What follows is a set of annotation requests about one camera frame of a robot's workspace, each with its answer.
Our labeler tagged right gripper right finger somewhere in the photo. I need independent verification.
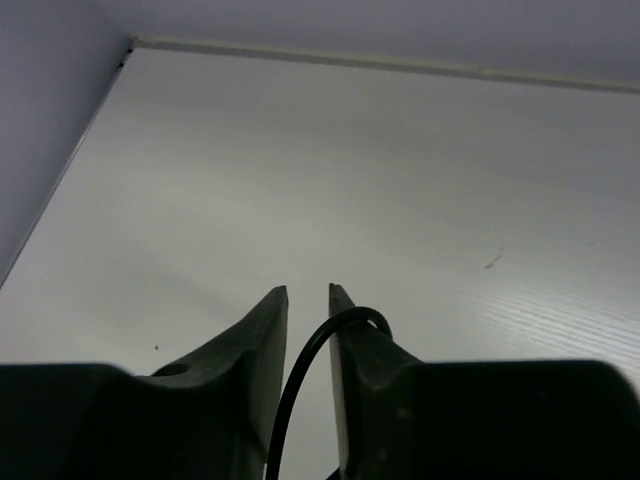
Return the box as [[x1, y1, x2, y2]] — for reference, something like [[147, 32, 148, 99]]
[[329, 284, 424, 479]]

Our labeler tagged thin black headphone cable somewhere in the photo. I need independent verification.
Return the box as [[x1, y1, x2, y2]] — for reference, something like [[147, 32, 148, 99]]
[[263, 306, 394, 480]]

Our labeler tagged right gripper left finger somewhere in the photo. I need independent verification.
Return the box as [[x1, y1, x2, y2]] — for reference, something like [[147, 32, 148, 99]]
[[139, 286, 288, 479]]

